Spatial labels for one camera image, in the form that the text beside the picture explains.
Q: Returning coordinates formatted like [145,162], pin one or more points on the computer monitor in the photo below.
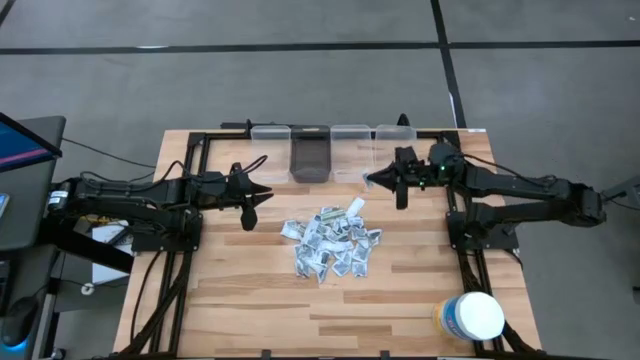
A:
[20,147]

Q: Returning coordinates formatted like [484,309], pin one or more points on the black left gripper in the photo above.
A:
[245,192]

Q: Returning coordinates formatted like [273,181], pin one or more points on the white-lidded wipes canister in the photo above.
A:
[475,315]

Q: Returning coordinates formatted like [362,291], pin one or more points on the black computer mouse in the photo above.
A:
[19,320]

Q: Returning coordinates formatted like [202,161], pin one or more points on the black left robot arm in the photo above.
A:
[150,192]

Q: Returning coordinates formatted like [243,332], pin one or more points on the black metal beam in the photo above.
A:
[95,252]

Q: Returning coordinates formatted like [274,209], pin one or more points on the clear plastic bin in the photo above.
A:
[387,142]
[270,150]
[350,150]

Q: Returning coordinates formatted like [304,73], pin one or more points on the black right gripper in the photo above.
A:
[410,175]

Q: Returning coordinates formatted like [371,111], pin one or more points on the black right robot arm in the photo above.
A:
[525,187]

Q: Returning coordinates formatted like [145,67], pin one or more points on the white label sticker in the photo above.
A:
[476,130]

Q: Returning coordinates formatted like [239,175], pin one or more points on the grey metal stand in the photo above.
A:
[622,192]

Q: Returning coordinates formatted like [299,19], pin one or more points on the white box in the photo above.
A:
[110,272]

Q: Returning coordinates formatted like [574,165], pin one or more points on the white tape roll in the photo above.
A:
[84,287]

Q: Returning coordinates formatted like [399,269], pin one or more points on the white bandage strip wrapper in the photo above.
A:
[335,246]
[355,206]
[290,230]

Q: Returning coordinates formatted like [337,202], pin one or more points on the green striped white packet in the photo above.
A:
[333,216]

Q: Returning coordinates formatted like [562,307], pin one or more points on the smartphone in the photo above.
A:
[3,205]

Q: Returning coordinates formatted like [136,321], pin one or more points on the dark grey desk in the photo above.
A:
[30,200]

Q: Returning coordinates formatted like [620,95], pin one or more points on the dark grey plastic bin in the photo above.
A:
[310,160]

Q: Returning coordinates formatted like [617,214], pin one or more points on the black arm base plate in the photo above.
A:
[150,244]
[502,242]

